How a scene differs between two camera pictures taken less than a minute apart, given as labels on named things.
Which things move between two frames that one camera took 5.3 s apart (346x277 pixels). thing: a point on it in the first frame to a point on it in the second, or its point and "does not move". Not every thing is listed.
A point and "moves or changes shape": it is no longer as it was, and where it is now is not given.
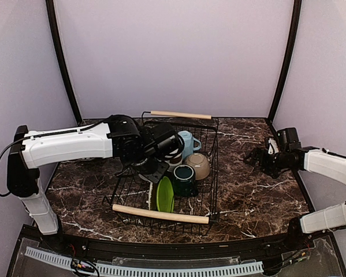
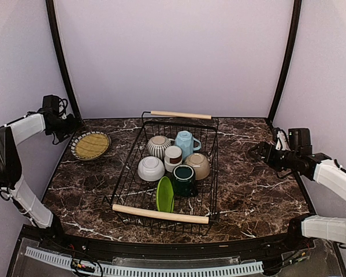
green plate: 165,196 does not move
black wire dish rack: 185,201 does not move
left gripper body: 145,165 to 64,127
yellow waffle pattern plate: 152,201 moves or changes shape
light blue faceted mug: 191,143 does not move
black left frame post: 61,57 does not move
